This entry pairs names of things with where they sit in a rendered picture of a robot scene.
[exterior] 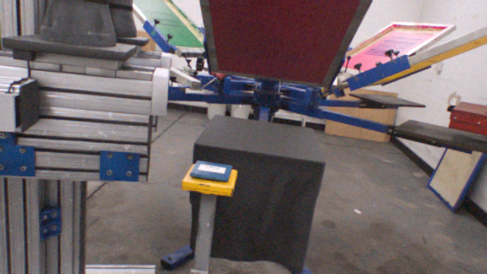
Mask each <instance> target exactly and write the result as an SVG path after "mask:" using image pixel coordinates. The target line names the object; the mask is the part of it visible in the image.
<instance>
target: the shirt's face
mask: <svg viewBox="0 0 487 274"><path fill-rule="evenodd" d="M196 143H197V144H202V145H207V146H218V147H222V148H228V149H238V150H244V151H254V152H259V153H265V154H274V155H280V156H285V157H295V158H301V159H311V160H312V161H317V162H324V159H323V156H322V153H321V151H320V148H319V146H318V144H317V140H316V138H315V135H314V133H313V131H312V129H311V128H304V127H299V126H293V125H283V124H278V123H273V122H267V121H261V120H250V119H245V118H240V117H229V116H224V115H215V117H213V118H212V120H211V122H210V123H209V125H208V126H207V128H206V129H205V130H204V132H203V133H202V134H201V136H200V137H199V139H198V140H197V141H196Z"/></svg>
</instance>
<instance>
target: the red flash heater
mask: <svg viewBox="0 0 487 274"><path fill-rule="evenodd" d="M449 119H450V121H449V126H448V128H451V129H455V130H461V131H466V132H469V133H475V134H480V135H484V136H487V106H485V105H481V104H473V103H468V102H464V101H461V102H460V103H459V104H458V105H457V106H456V107H454V108H453V109H452V110H451V114H450V116H449Z"/></svg>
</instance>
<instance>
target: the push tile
mask: <svg viewBox="0 0 487 274"><path fill-rule="evenodd" d="M231 170H232V166H230V165H221V164H216V163H210V162H200V161H197V163H196V164H195V166H194V167H193V168H192V170H191V172H190V173H189V175H190V176H195V177H200V178H210V180H220V181H225V182H228V180H229V177H230V172H231Z"/></svg>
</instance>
